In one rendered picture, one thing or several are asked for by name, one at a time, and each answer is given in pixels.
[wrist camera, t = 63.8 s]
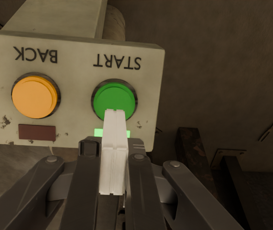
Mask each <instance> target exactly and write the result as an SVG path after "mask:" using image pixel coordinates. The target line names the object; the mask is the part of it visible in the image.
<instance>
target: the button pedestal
mask: <svg viewBox="0 0 273 230"><path fill-rule="evenodd" d="M107 1H108V0H26V1H25V2H24V4H23V5H22V6H21V7H20V8H19V9H18V11H17V12H16V13H15V14H14V15H13V16H12V17H11V18H10V19H9V21H8V22H7V23H6V24H5V25H4V26H3V28H2V29H1V30H0V144H9V145H26V146H51V147H69V148H78V143H79V141H81V140H83V139H85V138H86V137H87V136H94V132H95V129H103V124H104V120H102V119H101V118H100V117H99V116H98V115H97V113H96V112H95V109H94V106H93V101H94V97H95V94H96V92H97V91H98V89H99V88H100V87H101V86H103V85H104V84H107V83H110V82H118V83H122V84H124V85H126V86H127V87H129V88H130V90H131V91H132V93H133V95H134V99H135V108H134V111H133V113H132V115H131V116H130V117H129V118H128V119H127V120H125V121H126V130H127V131H130V136H129V137H130V138H140V139H141V140H142V141H143V142H144V147H145V151H146V152H151V151H152V150H153V146H154V139H155V129H156V121H157V114H158V106H159V99H160V89H161V81H162V74H163V66H164V59H165V50H164V49H163V48H161V47H160V46H159V45H157V44H153V43H143V42H129V41H118V40H108V39H102V34H103V26H104V19H105V13H106V7H107ZM28 76H39V77H42V78H45V79H46V80H48V81H49V82H50V83H51V84H52V85H53V86H54V88H55V90H56V92H57V104H56V106H55V108H54V109H53V111H52V112H51V113H50V114H49V115H47V116H45V117H42V118H30V117H27V116H25V115H23V114H22V113H21V112H19V111H18V109H17V108H16V107H15V105H14V103H13V100H12V92H13V88H14V87H15V85H16V84H17V83H18V82H19V81H20V80H22V79H23V78H25V77H28ZM19 124H24V125H46V126H55V127H56V140H55V141H41V140H24V139H19V130H18V125H19Z"/></svg>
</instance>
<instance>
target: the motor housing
mask: <svg viewBox="0 0 273 230"><path fill-rule="evenodd" d="M174 145H175V151H176V156H177V161H179V162H181V163H183V164H184V165H185V166H186V167H187V168H188V169H189V170H190V171H191V172H192V173H193V174H194V175H195V177H196V178H197V179H198V180H199V181H200V182H201V183H202V184H203V185H204V186H205V187H206V189H207V190H208V191H209V192H210V193H211V194H212V195H213V196H214V197H215V198H216V199H217V201H218V202H219V203H221V202H220V199H219V196H218V193H217V189H216V186H215V183H214V179H213V176H212V173H211V169H210V166H209V163H208V160H207V157H206V153H205V150H204V146H203V144H202V140H201V136H200V133H199V130H198V128H188V127H179V129H178V132H177V136H176V139H175V143H174Z"/></svg>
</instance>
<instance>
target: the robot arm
mask: <svg viewBox="0 0 273 230"><path fill-rule="evenodd" d="M99 193H100V194H105V195H109V194H110V193H113V194H114V195H123V193H124V208H125V223H126V230H167V227H166V223H165V218H166V220H167V222H168V223H169V225H170V227H171V228H172V230H244V229H243V228H242V227H241V226H240V224H239V223H238V222H237V221H236V220H235V219H234V218H233V217H232V216H231V215H230V214H229V212H228V211H227V210H226V209H225V208H224V207H223V206H222V205H221V204H220V203H219V202H218V201H217V199H216V198H215V197H214V196H213V195H212V194H211V193H210V192H209V191H208V190H207V189H206V187H205V186H204V185H203V184H202V183H201V182H200V181H199V180H198V179H197V178H196V177H195V175H194V174H193V173H192V172H191V171H190V170H189V169H188V168H187V167H186V166H185V165H184V164H183V163H181V162H179V161H175V160H173V161H166V162H164V163H163V166H158V165H155V164H152V163H151V160H150V158H149V157H148V156H147V155H146V151H145V147H144V142H143V141H142V140H141V139H140V138H128V137H127V130H126V121H125V112H124V111H123V110H116V111H114V110H113V109H107V110H105V116H104V124H103V136H102V137H101V136H87V137H86V138H85V139H83V140H81V141H79V143H78V157H77V160H75V161H72V162H64V158H62V157H60V156H54V155H49V156H46V157H43V158H42V159H40V160H39V161H38V162H37V163H36V164H35V165H34V166H33V167H32V168H31V169H29V170H28V171H27V172H26V173H25V174H24V175H23V176H22V177H21V178H20V179H19V180H18V181H17V182H15V183H14V184H13V185H12V186H11V187H10V188H9V189H8V190H7V191H6V192H5V193H4V194H2V195H1V196H0V230H46V228H47V227H48V225H49V224H50V223H51V221H52V220H53V218H54V217H55V215H56V214H57V212H58V211H59V209H60V208H61V206H62V205H63V203H64V199H66V203H65V207H64V211H63V214H62V219H61V222H60V226H59V230H96V224H97V214H98V198H99ZM164 217H165V218H164Z"/></svg>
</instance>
